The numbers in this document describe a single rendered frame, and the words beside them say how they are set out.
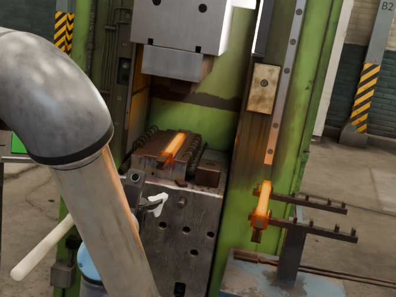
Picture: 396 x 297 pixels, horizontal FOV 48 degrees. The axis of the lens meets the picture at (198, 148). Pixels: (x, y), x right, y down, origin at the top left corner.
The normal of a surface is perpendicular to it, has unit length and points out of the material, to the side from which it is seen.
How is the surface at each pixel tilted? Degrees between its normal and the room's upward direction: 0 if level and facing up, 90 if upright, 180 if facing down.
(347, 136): 90
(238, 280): 0
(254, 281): 0
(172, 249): 90
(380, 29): 90
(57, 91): 65
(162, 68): 90
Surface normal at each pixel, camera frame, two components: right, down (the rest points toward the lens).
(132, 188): -0.01, -0.27
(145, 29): -0.13, 0.25
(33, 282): 0.15, -0.95
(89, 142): 0.65, 0.37
